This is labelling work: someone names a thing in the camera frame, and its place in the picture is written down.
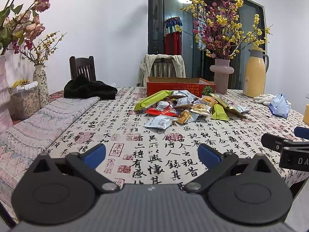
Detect short green snack pack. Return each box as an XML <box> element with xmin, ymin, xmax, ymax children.
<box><xmin>212</xmin><ymin>104</ymin><xmax>229</xmax><ymax>121</ymax></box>

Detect orange chip snack packet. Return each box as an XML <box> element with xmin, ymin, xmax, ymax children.
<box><xmin>177</xmin><ymin>110</ymin><xmax>199</xmax><ymax>124</ymax></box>

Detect yellow floral snack bag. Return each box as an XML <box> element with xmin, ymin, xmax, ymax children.
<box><xmin>210</xmin><ymin>93</ymin><xmax>250</xmax><ymax>117</ymax></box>

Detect white blue snack packet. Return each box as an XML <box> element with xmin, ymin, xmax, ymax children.
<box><xmin>144</xmin><ymin>115</ymin><xmax>178</xmax><ymax>130</ymax></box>

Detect red snack packet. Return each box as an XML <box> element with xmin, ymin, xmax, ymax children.
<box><xmin>146</xmin><ymin>107</ymin><xmax>179</xmax><ymax>117</ymax></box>

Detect long green snack pack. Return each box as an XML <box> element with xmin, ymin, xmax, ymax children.
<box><xmin>134</xmin><ymin>90</ymin><xmax>172</xmax><ymax>111</ymax></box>

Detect calligraphy print tablecloth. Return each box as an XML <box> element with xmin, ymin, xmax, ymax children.
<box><xmin>48</xmin><ymin>87</ymin><xmax>305</xmax><ymax>185</ymax></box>

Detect blue white plastic bag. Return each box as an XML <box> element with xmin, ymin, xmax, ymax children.
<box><xmin>269</xmin><ymin>94</ymin><xmax>290</xmax><ymax>119</ymax></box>

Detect white work gloves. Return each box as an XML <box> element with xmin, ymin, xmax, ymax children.
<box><xmin>254</xmin><ymin>94</ymin><xmax>275</xmax><ymax>106</ymax></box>

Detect patterned folded blanket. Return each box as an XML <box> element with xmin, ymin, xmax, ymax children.
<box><xmin>1</xmin><ymin>97</ymin><xmax>99</xmax><ymax>222</ymax></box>

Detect black cloth bundle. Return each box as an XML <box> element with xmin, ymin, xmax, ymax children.
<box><xmin>63</xmin><ymin>75</ymin><xmax>118</xmax><ymax>100</ymax></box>

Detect red cardboard snack box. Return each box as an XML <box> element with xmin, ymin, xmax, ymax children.
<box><xmin>146</xmin><ymin>77</ymin><xmax>215</xmax><ymax>97</ymax></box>

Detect yellow thermos jug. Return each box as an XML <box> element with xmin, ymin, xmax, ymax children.
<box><xmin>243</xmin><ymin>47</ymin><xmax>269</xmax><ymax>97</ymax></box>

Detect pink vase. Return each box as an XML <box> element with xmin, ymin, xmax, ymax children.
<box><xmin>210</xmin><ymin>59</ymin><xmax>234</xmax><ymax>94</ymax></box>

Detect patterned storage box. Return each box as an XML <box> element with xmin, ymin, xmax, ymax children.
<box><xmin>9</xmin><ymin>81</ymin><xmax>40</xmax><ymax>120</ymax></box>

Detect dark wooden chair left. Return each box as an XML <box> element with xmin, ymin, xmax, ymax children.
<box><xmin>69</xmin><ymin>56</ymin><xmax>96</xmax><ymax>81</ymax></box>

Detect floral slim vase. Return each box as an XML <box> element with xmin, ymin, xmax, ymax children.
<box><xmin>33</xmin><ymin>64</ymin><xmax>50</xmax><ymax>108</ymax></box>

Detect wooden chair with jacket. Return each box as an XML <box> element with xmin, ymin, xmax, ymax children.
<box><xmin>150</xmin><ymin>58</ymin><xmax>176</xmax><ymax>78</ymax></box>

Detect beige jacket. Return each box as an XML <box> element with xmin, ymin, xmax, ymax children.
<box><xmin>137</xmin><ymin>54</ymin><xmax>186</xmax><ymax>87</ymax></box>

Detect yellow and pink flower branches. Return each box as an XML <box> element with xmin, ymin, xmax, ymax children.
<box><xmin>180</xmin><ymin>0</ymin><xmax>271</xmax><ymax>60</ymax></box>

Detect red blue hanging garment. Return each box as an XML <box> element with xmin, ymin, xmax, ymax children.
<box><xmin>163</xmin><ymin>16</ymin><xmax>183</xmax><ymax>55</ymax></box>

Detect dried pink rose bouquet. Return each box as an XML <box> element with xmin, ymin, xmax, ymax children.
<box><xmin>1</xmin><ymin>0</ymin><xmax>64</xmax><ymax>66</ymax></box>

